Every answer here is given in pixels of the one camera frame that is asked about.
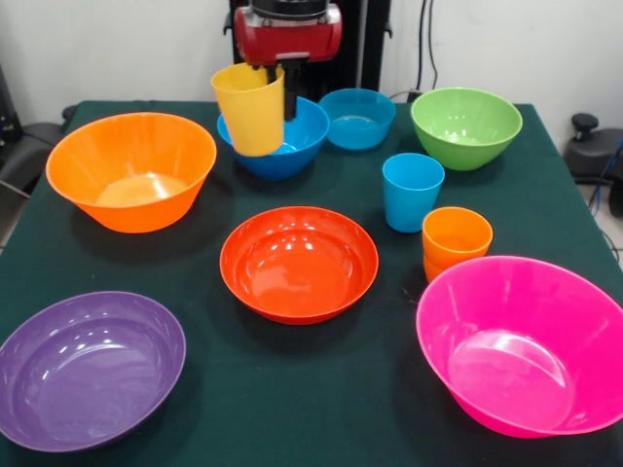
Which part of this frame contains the blue cup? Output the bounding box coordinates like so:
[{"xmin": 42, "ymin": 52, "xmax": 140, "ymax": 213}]
[{"xmin": 382, "ymin": 152, "xmax": 446, "ymax": 234}]

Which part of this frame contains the orange bowl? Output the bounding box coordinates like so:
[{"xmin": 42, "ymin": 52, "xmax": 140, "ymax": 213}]
[{"xmin": 45, "ymin": 111, "xmax": 218, "ymax": 234}]

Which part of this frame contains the black office chair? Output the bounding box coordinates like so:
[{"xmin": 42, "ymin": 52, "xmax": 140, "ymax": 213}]
[{"xmin": 0, "ymin": 62, "xmax": 67, "ymax": 196}]

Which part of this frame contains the small translucent blue bowl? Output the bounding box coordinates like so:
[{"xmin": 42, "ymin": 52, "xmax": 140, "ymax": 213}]
[{"xmin": 318, "ymin": 88, "xmax": 397, "ymax": 151}]

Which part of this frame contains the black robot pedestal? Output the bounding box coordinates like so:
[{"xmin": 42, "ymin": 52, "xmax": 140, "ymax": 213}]
[{"xmin": 223, "ymin": 0, "xmax": 394, "ymax": 102}]

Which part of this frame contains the pink bowl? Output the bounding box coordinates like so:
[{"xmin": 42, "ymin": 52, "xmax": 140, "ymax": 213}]
[{"xmin": 415, "ymin": 255, "xmax": 623, "ymax": 440}]

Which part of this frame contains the black chair base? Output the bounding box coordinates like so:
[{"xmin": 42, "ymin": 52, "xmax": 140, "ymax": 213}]
[{"xmin": 563, "ymin": 112, "xmax": 623, "ymax": 219}]

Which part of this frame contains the red bowl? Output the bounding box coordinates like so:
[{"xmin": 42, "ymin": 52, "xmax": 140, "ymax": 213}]
[{"xmin": 219, "ymin": 205, "xmax": 381, "ymax": 326}]

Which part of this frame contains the green bowl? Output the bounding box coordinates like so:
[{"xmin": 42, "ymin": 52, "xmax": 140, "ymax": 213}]
[{"xmin": 410, "ymin": 86, "xmax": 524, "ymax": 172}]

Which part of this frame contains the orange cup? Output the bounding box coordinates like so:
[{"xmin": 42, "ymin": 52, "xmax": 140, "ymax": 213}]
[
  {"xmin": 422, "ymin": 252, "xmax": 458, "ymax": 284},
  {"xmin": 421, "ymin": 206, "xmax": 495, "ymax": 268}
]

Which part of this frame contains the black wall cable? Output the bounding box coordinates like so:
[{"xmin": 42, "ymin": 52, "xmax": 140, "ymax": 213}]
[{"xmin": 417, "ymin": 0, "xmax": 439, "ymax": 92}]

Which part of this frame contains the purple bowl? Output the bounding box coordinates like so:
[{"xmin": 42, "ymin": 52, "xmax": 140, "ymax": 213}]
[{"xmin": 0, "ymin": 290, "xmax": 188, "ymax": 453}]

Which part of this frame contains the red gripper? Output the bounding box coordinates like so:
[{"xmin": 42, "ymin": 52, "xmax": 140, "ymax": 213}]
[{"xmin": 233, "ymin": 4, "xmax": 344, "ymax": 122}]

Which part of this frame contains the dark green table cloth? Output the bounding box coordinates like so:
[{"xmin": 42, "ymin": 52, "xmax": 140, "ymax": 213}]
[{"xmin": 0, "ymin": 99, "xmax": 623, "ymax": 467}]

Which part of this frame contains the yellow cup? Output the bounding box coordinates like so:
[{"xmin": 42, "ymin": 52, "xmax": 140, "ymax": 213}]
[{"xmin": 210, "ymin": 61, "xmax": 286, "ymax": 158}]

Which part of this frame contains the large blue bowl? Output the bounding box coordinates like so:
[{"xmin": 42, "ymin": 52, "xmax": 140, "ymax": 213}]
[{"xmin": 216, "ymin": 95, "xmax": 331, "ymax": 181}]

